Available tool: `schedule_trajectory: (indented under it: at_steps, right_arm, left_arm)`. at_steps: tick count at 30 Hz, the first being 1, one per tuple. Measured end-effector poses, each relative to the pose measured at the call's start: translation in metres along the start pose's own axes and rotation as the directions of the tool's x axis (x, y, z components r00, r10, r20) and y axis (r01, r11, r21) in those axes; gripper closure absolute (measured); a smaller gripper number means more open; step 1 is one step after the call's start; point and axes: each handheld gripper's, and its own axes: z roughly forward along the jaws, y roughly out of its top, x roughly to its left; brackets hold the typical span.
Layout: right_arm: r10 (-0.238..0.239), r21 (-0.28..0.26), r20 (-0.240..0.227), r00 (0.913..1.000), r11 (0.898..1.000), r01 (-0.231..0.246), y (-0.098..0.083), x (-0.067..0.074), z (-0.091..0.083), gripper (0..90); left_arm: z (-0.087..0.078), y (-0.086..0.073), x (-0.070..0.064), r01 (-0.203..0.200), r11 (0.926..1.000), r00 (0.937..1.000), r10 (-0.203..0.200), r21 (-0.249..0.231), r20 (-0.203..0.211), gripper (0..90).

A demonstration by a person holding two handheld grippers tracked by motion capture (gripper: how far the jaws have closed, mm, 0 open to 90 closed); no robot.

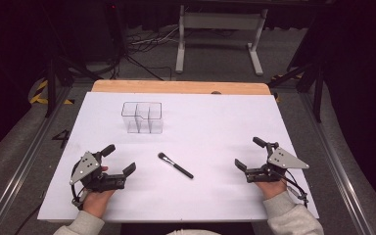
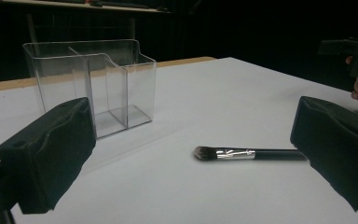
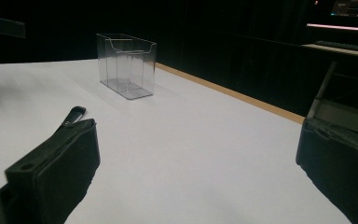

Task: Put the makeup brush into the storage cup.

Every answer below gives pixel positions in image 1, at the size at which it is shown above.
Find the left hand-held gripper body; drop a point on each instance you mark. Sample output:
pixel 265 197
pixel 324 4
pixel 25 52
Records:
pixel 85 166

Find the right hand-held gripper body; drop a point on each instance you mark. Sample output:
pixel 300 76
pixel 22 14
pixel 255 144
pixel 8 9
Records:
pixel 285 160

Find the person's right hand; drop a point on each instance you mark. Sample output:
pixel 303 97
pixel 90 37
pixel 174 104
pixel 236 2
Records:
pixel 273 188

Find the person's left hand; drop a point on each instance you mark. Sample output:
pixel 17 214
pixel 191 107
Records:
pixel 96 202

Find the clear acrylic organizer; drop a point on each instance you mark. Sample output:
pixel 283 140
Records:
pixel 143 125

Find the white table cover sheet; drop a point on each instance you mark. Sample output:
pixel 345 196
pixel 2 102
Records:
pixel 209 130

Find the black makeup brush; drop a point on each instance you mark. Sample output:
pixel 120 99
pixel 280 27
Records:
pixel 180 169

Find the black tripod stand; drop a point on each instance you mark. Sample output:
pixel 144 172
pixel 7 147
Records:
pixel 318 94
pixel 51 84

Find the aluminium floor rail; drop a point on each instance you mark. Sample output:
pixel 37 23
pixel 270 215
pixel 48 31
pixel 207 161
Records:
pixel 23 166
pixel 336 163

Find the white metal stand frame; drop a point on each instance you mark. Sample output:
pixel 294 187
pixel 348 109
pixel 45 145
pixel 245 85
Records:
pixel 220 21

